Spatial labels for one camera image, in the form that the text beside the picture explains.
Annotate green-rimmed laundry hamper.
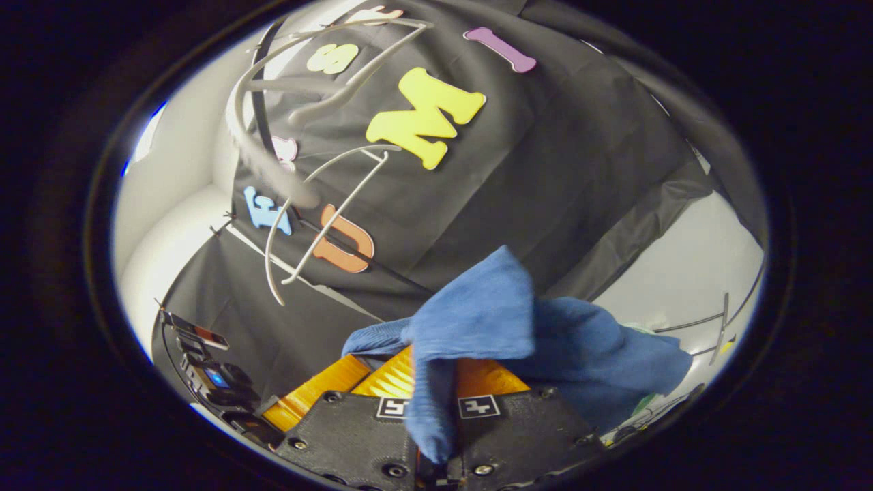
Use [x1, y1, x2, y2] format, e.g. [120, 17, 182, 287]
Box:
[600, 319, 710, 447]

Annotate blue knitted garment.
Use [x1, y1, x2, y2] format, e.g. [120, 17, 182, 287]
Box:
[341, 245, 694, 464]

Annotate black backdrop cloth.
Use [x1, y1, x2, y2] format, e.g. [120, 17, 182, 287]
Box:
[153, 0, 713, 410]

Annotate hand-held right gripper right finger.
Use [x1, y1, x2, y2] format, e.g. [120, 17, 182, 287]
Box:
[452, 358, 608, 491]

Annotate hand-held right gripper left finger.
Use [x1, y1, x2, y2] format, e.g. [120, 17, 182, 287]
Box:
[275, 345, 418, 491]

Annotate black clothes rack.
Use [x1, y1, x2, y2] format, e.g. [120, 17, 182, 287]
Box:
[249, 0, 770, 366]

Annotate white clothes hanger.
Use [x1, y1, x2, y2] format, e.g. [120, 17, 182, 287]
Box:
[227, 15, 435, 209]
[264, 143, 403, 308]

